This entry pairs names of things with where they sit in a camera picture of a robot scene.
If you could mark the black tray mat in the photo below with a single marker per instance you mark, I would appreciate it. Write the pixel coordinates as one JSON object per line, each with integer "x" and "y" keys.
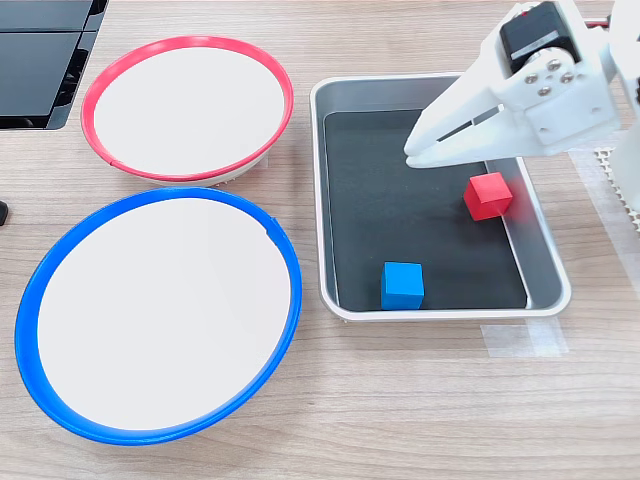
{"x": 400, "y": 225}

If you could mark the long clear tape strip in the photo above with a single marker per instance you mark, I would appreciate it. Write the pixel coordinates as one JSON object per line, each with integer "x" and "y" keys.
{"x": 595, "y": 210}

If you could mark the blue cube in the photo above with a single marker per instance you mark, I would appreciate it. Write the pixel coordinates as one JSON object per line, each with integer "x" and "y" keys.
{"x": 402, "y": 287}

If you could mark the pale perforated plate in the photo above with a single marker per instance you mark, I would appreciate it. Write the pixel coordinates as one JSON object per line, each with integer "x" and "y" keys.
{"x": 605, "y": 161}

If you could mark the black glossy device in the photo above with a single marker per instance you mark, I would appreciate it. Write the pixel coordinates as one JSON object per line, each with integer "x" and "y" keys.
{"x": 35, "y": 65}

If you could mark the white plate red rim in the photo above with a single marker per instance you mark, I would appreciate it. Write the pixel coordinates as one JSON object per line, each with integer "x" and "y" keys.
{"x": 187, "y": 107}

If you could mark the steel tray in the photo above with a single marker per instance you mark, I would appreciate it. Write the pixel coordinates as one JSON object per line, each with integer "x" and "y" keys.
{"x": 539, "y": 260}

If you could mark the red cube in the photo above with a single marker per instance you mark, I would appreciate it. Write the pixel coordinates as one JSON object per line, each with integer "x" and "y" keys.
{"x": 487, "y": 197}

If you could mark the small black object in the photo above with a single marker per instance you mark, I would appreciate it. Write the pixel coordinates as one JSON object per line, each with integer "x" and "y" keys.
{"x": 3, "y": 212}

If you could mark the white plate blue rim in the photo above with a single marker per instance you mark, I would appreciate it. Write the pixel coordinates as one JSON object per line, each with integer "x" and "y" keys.
{"x": 160, "y": 315}

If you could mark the short clear tape strip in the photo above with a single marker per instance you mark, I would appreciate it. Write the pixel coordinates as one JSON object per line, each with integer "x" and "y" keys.
{"x": 525, "y": 340}

